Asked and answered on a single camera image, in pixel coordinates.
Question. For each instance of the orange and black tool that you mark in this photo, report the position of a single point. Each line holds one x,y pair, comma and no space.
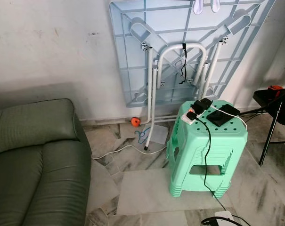
274,88

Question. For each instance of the white metal table leg frame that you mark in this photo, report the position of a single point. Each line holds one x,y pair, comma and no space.
170,45

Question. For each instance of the mint green plastic stool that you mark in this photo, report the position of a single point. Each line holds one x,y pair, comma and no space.
227,141

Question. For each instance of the green leather sofa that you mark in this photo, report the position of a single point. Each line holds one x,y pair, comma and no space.
38,165

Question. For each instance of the black power adapter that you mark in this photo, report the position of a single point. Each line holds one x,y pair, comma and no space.
207,103
195,109

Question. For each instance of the black phone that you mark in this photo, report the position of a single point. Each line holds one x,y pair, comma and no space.
232,109

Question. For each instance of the translucent white plastic sheet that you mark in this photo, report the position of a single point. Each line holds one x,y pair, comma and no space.
158,135

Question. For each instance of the white plug box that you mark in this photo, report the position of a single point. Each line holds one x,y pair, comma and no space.
224,218

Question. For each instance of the black folding chair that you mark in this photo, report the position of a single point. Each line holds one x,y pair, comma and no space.
274,101

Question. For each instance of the white power strip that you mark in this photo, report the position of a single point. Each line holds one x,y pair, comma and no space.
189,120

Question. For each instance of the blue clothes hanger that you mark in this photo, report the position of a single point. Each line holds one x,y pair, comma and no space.
143,133

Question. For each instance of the small orange round object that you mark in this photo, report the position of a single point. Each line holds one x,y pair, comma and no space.
135,121

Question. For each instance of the white sock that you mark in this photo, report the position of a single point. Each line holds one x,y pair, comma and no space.
198,6
216,4

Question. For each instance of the black square flat device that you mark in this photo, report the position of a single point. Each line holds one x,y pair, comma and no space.
220,118

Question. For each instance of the light blue folding table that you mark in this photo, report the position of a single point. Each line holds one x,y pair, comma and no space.
128,56

